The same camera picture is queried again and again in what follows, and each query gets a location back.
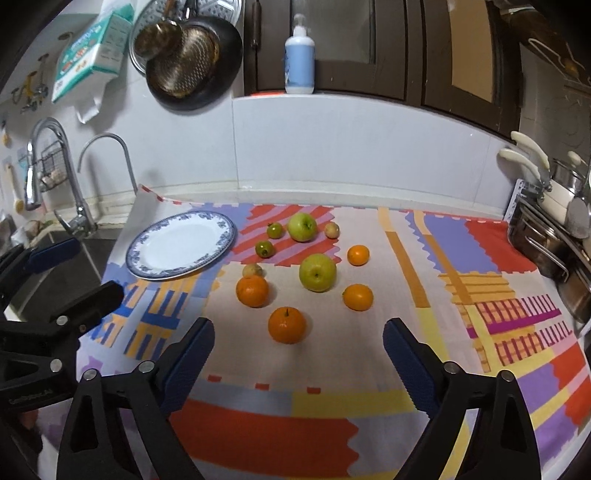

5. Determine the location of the small tan fruit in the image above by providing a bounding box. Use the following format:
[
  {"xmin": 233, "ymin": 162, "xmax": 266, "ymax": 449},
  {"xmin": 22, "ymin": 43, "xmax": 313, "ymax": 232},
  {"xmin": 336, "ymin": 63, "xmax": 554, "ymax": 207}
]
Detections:
[
  {"xmin": 242, "ymin": 263, "xmax": 264, "ymax": 277},
  {"xmin": 324, "ymin": 221, "xmax": 341, "ymax": 239}
]

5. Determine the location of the large orange with stem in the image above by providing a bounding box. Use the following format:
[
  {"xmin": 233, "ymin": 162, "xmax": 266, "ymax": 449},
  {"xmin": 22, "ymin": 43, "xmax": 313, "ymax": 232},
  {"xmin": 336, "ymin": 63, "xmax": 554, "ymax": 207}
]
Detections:
[{"xmin": 267, "ymin": 307, "xmax": 308, "ymax": 344}]

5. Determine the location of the small green fruit front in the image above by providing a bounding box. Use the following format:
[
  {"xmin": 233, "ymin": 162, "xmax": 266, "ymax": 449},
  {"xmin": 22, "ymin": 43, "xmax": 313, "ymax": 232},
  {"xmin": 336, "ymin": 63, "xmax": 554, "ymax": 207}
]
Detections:
[{"xmin": 254, "ymin": 240, "xmax": 276, "ymax": 259}]

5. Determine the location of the small green fruit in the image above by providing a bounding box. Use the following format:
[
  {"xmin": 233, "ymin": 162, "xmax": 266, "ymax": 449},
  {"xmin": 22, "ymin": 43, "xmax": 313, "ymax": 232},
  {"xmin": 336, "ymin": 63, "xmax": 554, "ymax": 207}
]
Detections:
[
  {"xmin": 266, "ymin": 222, "xmax": 284, "ymax": 240},
  {"xmin": 254, "ymin": 240, "xmax": 276, "ymax": 259}
]

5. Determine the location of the small orange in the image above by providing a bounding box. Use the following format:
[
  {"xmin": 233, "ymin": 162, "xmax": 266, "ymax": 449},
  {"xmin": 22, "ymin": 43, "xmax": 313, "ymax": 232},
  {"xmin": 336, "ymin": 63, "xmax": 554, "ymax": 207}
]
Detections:
[
  {"xmin": 342, "ymin": 284, "xmax": 374, "ymax": 311},
  {"xmin": 346, "ymin": 245, "xmax": 370, "ymax": 267}
]

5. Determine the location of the green apple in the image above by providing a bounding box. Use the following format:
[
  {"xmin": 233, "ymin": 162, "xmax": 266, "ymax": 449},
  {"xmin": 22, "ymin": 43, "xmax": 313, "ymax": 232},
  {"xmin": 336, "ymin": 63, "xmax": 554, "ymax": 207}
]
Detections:
[
  {"xmin": 287, "ymin": 212, "xmax": 318, "ymax": 243},
  {"xmin": 298, "ymin": 253, "xmax": 337, "ymax": 293}
]

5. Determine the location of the steel kitchen sink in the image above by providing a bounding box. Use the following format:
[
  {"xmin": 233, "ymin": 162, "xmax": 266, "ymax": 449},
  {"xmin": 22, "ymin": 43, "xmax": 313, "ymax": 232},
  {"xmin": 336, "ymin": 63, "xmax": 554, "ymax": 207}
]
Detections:
[{"xmin": 4, "ymin": 228, "xmax": 121, "ymax": 323}]

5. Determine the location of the chrome kitchen faucet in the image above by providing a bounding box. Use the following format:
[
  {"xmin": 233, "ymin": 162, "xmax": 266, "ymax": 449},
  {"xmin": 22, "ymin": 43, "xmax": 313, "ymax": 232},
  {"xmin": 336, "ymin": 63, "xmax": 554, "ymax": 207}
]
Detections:
[{"xmin": 24, "ymin": 117, "xmax": 97, "ymax": 238}]

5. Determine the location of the blue rimmed white plate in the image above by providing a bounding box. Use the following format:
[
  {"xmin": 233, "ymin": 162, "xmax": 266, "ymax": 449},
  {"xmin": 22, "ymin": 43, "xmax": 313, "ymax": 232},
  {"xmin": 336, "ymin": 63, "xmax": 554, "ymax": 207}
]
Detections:
[{"xmin": 125, "ymin": 210, "xmax": 238, "ymax": 281}]

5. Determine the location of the chrome gooseneck faucet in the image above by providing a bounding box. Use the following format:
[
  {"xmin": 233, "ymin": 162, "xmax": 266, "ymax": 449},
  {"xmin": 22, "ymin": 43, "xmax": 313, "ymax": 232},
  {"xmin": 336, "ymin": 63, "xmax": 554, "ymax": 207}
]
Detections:
[{"xmin": 76, "ymin": 132, "xmax": 138, "ymax": 198}]

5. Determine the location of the colourful patterned table mat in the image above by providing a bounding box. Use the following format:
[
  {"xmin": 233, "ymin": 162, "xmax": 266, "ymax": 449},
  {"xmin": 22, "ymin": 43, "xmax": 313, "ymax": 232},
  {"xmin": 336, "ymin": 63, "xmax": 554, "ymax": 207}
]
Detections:
[{"xmin": 77, "ymin": 188, "xmax": 590, "ymax": 479}]

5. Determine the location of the teal white tissue package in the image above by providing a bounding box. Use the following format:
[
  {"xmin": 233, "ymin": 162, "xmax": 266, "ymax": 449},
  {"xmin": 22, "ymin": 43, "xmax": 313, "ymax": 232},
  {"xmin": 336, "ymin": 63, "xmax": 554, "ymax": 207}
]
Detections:
[{"xmin": 51, "ymin": 1, "xmax": 135, "ymax": 124}]

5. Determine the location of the small green fruit back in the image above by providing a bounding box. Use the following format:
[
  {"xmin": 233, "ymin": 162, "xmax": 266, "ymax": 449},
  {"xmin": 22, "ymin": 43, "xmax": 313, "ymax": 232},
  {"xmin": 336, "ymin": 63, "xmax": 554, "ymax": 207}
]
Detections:
[{"xmin": 266, "ymin": 222, "xmax": 284, "ymax": 240}]

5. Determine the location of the small brass hanging pan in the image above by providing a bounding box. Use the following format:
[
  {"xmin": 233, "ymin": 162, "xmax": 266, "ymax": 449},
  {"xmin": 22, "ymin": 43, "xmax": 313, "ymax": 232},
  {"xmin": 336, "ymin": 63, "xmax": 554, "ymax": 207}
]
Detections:
[{"xmin": 133, "ymin": 19, "xmax": 182, "ymax": 61}]

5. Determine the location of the black hanging frying pan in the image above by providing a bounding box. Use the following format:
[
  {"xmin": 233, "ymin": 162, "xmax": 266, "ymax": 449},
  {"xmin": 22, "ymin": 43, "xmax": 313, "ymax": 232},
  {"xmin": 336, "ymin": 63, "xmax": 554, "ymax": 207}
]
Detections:
[{"xmin": 145, "ymin": 16, "xmax": 242, "ymax": 111}]

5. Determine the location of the silver hanging strainer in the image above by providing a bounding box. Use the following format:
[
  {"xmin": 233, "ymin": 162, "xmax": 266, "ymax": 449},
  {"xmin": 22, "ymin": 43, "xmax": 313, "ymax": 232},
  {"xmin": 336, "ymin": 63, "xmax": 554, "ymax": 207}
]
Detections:
[{"xmin": 128, "ymin": 0, "xmax": 242, "ymax": 76}]

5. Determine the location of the blue white pump bottle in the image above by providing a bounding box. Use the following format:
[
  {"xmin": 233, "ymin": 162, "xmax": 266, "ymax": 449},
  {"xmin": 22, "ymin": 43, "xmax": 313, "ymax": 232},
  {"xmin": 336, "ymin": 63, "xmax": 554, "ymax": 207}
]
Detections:
[{"xmin": 283, "ymin": 13, "xmax": 315, "ymax": 95}]

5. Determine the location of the wire sponge basket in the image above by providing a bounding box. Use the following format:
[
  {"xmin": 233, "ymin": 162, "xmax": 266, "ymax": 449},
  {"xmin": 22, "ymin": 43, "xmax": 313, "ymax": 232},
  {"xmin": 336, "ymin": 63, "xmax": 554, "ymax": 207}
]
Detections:
[{"xmin": 38, "ymin": 141, "xmax": 68, "ymax": 193}]

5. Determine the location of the cream handled white pan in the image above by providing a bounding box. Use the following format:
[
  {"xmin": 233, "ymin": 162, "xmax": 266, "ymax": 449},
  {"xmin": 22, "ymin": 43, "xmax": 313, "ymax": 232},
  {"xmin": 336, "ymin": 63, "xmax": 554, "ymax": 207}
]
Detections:
[{"xmin": 498, "ymin": 131, "xmax": 586, "ymax": 226}]

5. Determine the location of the dark wooden window frame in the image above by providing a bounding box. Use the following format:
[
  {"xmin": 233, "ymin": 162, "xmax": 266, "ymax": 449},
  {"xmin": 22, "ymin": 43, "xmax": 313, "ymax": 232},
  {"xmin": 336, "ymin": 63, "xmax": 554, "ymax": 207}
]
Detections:
[{"xmin": 243, "ymin": 1, "xmax": 522, "ymax": 137}]

